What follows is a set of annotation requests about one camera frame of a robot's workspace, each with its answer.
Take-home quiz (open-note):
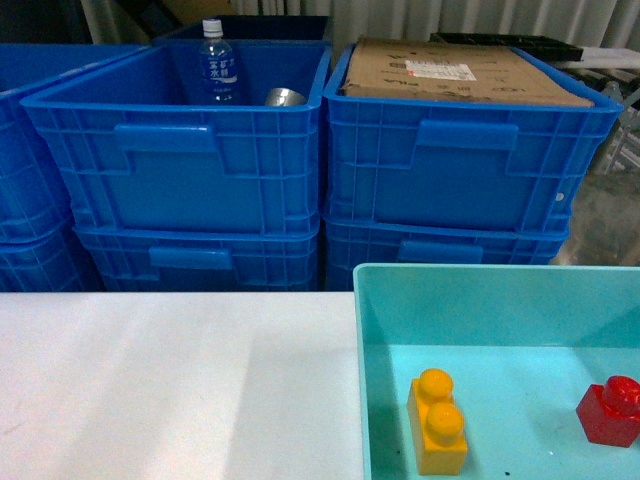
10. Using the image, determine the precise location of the red toy block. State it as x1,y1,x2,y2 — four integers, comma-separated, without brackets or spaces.
576,375,639,448

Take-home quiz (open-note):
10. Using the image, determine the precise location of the brown cardboard box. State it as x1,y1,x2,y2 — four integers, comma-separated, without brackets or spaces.
341,37,594,107

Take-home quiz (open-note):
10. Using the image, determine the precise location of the yellow two-stud toy block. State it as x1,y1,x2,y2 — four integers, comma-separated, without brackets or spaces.
406,368,468,476

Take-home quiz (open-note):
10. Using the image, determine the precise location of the blue crate bottom right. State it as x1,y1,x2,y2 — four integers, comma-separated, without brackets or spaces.
324,218,569,291

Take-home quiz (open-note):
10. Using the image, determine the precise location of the blue crate bottom middle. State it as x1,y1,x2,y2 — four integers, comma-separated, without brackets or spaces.
74,225,319,292

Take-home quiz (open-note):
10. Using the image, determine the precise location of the silver metal cup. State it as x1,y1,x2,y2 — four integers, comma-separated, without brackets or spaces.
264,87,307,107

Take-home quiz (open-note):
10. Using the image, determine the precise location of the blue crate top right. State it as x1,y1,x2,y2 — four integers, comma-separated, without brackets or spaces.
324,49,622,234

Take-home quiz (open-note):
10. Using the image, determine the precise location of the clear water bottle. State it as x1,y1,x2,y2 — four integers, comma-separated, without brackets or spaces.
199,18,240,105

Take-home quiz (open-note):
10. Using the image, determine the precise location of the blue crate top middle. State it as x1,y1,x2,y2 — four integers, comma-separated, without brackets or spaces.
22,41,331,236

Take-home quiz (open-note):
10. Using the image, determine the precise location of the turquoise plastic tray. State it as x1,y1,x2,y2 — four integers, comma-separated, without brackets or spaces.
353,264,639,479

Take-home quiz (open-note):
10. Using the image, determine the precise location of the dark blue rear crate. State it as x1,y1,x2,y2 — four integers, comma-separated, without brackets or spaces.
154,14,331,48

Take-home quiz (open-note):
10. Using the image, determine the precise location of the white table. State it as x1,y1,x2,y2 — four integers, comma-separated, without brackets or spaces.
1,293,364,479

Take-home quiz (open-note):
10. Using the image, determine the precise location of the blue crate bottom left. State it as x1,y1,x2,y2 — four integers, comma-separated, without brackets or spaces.
1,215,104,293

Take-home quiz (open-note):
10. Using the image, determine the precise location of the blue crate top left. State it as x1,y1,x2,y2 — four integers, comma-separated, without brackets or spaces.
1,43,142,244

